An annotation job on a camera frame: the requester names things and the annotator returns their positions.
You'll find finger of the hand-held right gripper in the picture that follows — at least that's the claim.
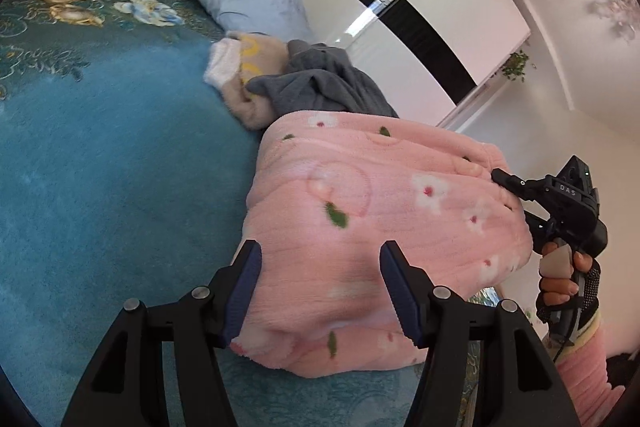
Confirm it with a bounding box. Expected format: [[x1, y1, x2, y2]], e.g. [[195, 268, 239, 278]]
[[491, 169, 547, 201], [524, 213, 557, 254]]

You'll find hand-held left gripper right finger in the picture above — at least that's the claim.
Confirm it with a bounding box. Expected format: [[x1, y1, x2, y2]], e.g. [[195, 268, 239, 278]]
[[379, 240, 583, 427]]

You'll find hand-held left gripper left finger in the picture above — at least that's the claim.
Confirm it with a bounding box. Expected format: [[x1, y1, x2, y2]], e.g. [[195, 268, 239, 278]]
[[61, 239, 263, 427]]

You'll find pink floral fleece garment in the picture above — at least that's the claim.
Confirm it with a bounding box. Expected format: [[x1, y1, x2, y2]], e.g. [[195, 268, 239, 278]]
[[229, 111, 534, 380]]

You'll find person's right forearm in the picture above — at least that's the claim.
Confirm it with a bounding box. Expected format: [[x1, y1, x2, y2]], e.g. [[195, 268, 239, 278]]
[[547, 311, 627, 427]]

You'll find person's right hand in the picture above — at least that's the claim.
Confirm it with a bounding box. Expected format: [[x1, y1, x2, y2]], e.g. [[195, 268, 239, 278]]
[[534, 241, 602, 324]]

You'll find green plant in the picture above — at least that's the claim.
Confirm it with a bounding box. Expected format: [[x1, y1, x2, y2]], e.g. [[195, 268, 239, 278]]
[[501, 50, 537, 83]]

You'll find teal floral blanket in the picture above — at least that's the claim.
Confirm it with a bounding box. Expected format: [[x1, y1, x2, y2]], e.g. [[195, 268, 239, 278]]
[[0, 0, 482, 427]]

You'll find beige garment with white cuff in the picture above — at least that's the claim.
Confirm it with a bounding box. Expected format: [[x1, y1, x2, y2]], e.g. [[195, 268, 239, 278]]
[[203, 32, 292, 132]]

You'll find grey garment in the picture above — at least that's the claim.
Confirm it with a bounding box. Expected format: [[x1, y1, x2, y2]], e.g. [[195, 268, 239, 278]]
[[246, 39, 401, 118]]

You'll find black cable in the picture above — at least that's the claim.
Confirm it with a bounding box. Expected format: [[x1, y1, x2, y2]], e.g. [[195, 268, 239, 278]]
[[549, 338, 577, 362]]

